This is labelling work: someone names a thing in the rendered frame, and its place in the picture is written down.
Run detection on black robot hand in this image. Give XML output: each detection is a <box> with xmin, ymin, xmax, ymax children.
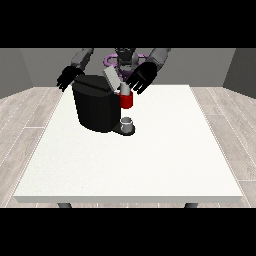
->
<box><xmin>125</xmin><ymin>61</ymin><xmax>159</xmax><ymax>96</ymax></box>
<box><xmin>56</xmin><ymin>64</ymin><xmax>86</xmax><ymax>93</ymax></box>

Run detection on small grey coffee pod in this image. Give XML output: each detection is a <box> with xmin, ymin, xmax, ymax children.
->
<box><xmin>119</xmin><ymin>82</ymin><xmax>132</xmax><ymax>96</ymax></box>

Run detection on pale grey machine lid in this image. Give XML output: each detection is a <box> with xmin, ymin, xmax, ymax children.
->
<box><xmin>101</xmin><ymin>65</ymin><xmax>123</xmax><ymax>92</ymax></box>

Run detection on black coffee machine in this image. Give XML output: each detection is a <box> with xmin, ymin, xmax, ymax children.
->
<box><xmin>71</xmin><ymin>73</ymin><xmax>136</xmax><ymax>136</ymax></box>

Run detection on grey robot trunk purple rings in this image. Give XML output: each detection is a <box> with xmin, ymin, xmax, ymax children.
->
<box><xmin>103</xmin><ymin>48</ymin><xmax>151</xmax><ymax>83</ymax></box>

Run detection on small grey cup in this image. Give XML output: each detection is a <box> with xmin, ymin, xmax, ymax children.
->
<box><xmin>119</xmin><ymin>116</ymin><xmax>135</xmax><ymax>133</ymax></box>

